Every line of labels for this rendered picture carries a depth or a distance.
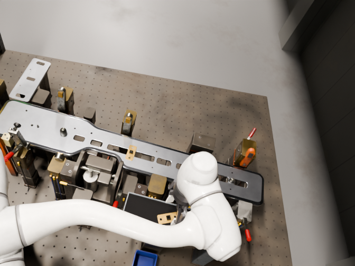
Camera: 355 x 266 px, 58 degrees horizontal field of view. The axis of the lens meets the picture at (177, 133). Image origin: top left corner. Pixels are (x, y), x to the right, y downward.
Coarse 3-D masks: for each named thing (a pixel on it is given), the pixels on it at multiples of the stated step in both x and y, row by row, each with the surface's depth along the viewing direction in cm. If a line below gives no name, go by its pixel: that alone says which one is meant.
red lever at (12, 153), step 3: (18, 147) 137; (21, 147) 139; (12, 150) 134; (15, 150) 134; (18, 150) 137; (9, 153) 131; (12, 153) 132; (15, 153) 134; (6, 156) 128; (9, 156) 129; (12, 156) 131; (6, 159) 128; (9, 159) 129
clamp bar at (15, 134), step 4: (16, 124) 129; (20, 124) 130; (16, 128) 129; (8, 132) 127; (12, 132) 127; (16, 132) 127; (20, 132) 131; (12, 136) 127; (16, 136) 129; (20, 136) 132; (16, 140) 135; (20, 140) 133; (24, 140) 137; (20, 144) 138; (24, 144) 139
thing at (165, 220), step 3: (168, 213) 129; (171, 213) 129; (174, 213) 129; (159, 216) 127; (162, 216) 128; (165, 216) 128; (168, 216) 128; (171, 216) 128; (159, 219) 127; (162, 219) 127; (165, 219) 127; (168, 219) 127; (171, 219) 128; (159, 222) 126; (162, 222) 126; (165, 222) 127; (168, 222) 127
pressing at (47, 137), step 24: (0, 120) 152; (24, 120) 154; (48, 120) 157; (72, 120) 160; (48, 144) 151; (72, 144) 153; (120, 144) 159; (144, 144) 162; (144, 168) 155; (168, 168) 158; (240, 168) 168; (240, 192) 160
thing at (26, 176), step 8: (24, 152) 141; (16, 160) 142; (24, 160) 142; (32, 160) 151; (24, 168) 148; (32, 168) 156; (24, 176) 155; (32, 176) 160; (40, 176) 171; (24, 184) 167; (32, 184) 165
